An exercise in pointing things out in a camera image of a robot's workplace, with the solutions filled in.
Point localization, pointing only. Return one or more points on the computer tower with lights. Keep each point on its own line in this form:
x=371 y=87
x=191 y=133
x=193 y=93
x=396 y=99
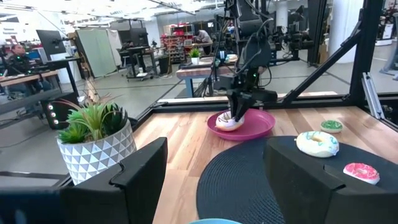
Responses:
x=59 y=112

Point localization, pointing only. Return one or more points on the small potted green plant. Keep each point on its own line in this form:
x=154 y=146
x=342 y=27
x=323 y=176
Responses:
x=195 y=56

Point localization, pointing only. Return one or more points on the wooden desk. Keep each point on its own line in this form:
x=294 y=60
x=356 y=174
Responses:
x=28 y=77

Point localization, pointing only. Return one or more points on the black aluminium table frame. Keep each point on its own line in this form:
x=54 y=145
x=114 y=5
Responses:
x=370 y=46

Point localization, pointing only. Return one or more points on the black rolling work table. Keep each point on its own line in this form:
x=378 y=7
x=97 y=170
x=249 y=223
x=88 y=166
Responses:
x=138 y=60

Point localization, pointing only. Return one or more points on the pink plate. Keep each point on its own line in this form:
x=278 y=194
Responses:
x=258 y=124

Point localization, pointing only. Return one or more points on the black computer monitor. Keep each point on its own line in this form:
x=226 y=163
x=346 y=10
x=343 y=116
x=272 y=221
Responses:
x=51 y=43

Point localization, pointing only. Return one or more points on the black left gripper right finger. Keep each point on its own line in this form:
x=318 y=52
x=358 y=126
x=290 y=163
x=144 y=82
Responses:
x=304 y=199

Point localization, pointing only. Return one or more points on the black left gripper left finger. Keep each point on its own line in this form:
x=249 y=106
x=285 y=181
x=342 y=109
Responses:
x=136 y=186

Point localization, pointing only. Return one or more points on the light blue plate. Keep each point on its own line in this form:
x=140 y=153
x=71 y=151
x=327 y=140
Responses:
x=214 y=221

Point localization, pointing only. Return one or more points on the succulent in white patterned pot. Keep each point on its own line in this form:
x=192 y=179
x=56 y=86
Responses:
x=96 y=155

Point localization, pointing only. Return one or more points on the green backdrop panel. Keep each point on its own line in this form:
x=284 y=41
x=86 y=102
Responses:
x=97 y=51

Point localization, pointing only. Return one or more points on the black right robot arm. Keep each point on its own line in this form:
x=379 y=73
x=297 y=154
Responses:
x=253 y=53

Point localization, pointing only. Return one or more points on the orange donut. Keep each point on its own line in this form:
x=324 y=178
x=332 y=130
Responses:
x=362 y=172

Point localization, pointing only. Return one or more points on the round black woven placemat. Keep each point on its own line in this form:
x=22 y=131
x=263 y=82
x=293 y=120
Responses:
x=236 y=186

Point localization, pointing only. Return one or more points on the white donut with dark drizzle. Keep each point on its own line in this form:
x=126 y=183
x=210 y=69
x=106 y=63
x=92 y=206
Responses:
x=225 y=125

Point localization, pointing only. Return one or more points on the person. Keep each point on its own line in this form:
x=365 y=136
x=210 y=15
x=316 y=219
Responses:
x=19 y=60
x=203 y=37

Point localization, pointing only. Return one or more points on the large white donut green drizzle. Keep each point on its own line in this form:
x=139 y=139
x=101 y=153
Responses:
x=326 y=149

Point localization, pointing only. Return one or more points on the small green frosted donut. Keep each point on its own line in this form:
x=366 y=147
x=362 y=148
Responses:
x=331 y=126

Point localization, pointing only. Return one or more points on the red storage shelf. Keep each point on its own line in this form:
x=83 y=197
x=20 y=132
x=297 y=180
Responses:
x=175 y=43

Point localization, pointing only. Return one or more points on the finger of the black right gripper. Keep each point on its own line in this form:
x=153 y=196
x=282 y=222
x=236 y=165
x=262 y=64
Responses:
x=245 y=109
x=235 y=109

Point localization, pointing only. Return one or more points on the silver metal bracket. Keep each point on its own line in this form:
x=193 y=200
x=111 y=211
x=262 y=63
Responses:
x=372 y=96

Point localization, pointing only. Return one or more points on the wooden table with blue legs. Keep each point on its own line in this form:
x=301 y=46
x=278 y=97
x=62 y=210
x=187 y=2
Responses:
x=199 y=72

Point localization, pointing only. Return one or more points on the white round pillar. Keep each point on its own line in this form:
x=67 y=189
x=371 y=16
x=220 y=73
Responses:
x=343 y=31

